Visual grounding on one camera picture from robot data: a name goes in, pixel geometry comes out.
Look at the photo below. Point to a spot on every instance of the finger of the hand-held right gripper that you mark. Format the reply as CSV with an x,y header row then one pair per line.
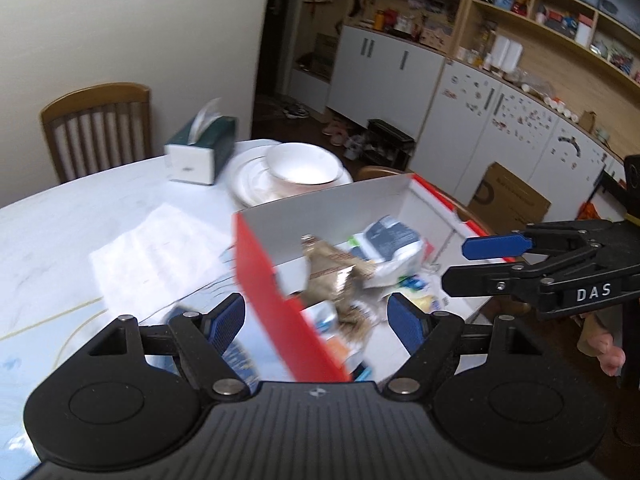
x,y
495,246
480,282

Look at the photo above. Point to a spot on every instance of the brown flat cardboard box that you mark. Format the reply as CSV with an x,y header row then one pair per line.
x,y
510,200

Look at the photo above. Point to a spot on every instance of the red cardboard box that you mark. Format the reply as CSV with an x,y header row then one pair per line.
x,y
270,300

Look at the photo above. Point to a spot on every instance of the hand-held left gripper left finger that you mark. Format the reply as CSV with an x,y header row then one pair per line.
x,y
227,317

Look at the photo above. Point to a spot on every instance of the green white tissue box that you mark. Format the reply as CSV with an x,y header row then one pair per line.
x,y
192,157

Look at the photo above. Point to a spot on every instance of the white plate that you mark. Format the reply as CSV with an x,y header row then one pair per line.
x,y
250,185

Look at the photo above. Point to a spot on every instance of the person's right hand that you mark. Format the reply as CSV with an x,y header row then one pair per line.
x,y
607,352

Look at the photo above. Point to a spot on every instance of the white marble desktop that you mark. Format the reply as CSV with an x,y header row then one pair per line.
x,y
75,220

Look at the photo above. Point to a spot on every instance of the white paper towel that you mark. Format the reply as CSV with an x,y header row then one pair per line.
x,y
150,255

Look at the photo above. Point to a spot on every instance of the white stickered cabinet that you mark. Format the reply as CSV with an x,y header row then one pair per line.
x,y
520,125

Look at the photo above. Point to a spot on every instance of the grey white packet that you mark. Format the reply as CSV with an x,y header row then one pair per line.
x,y
392,240

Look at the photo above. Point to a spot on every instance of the pink slippers pair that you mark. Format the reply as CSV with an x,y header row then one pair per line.
x,y
336,131

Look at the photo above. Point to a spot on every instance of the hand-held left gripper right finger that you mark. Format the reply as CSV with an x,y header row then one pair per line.
x,y
407,320

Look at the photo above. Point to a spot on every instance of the dark sneakers pair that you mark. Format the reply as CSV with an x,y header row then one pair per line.
x,y
296,110

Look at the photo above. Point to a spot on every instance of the yellow cake snack packet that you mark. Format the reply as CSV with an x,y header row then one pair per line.
x,y
425,297

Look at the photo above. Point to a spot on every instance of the wooden shelving unit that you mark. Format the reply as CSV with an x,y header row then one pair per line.
x,y
550,5

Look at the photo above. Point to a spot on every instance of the white bowl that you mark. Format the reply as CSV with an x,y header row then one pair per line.
x,y
302,162

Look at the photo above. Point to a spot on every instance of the white shoes pair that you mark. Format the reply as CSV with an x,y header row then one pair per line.
x,y
356,146

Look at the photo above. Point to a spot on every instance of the dark wooden door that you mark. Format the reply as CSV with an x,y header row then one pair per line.
x,y
272,25

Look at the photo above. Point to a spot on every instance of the wooden chair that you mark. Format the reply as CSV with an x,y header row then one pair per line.
x,y
95,130
375,172

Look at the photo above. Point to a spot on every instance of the white hallway cabinet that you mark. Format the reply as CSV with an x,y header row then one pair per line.
x,y
380,75

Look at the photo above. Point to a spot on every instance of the black shoe rack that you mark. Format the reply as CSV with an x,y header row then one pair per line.
x,y
390,135

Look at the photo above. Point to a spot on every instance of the gold snack packet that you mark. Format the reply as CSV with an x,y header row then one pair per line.
x,y
330,270

